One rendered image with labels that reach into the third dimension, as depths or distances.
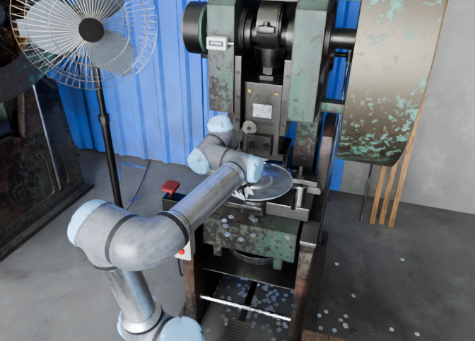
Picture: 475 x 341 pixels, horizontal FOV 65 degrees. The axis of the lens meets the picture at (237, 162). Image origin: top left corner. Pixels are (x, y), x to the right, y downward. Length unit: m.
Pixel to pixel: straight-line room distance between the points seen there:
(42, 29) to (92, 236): 1.14
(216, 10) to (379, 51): 0.58
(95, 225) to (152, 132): 2.36
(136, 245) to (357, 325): 1.48
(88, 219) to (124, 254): 0.12
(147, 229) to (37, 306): 1.52
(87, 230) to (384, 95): 0.77
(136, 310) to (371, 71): 0.86
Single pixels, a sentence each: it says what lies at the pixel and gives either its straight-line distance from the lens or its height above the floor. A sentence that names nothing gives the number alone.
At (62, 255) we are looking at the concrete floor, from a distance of 2.51.
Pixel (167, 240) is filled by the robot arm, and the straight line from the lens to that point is 0.81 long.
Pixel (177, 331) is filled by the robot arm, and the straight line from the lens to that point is 1.13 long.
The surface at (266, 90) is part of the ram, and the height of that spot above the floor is 1.14.
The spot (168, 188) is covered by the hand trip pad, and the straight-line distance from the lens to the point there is 1.52.
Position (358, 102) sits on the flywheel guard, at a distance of 1.03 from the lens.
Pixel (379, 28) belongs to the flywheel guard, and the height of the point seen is 1.43.
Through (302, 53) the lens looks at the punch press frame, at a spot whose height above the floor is 1.30.
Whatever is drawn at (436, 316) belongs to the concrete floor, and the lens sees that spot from 2.27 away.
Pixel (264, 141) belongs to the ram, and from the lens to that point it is 1.43.
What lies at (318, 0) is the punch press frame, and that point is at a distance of 1.29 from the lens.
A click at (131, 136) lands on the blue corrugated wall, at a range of 3.30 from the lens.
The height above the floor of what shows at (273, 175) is 0.79.
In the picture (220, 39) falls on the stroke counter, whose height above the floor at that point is 1.33.
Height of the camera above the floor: 1.58
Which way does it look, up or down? 29 degrees down
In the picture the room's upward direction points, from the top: 1 degrees clockwise
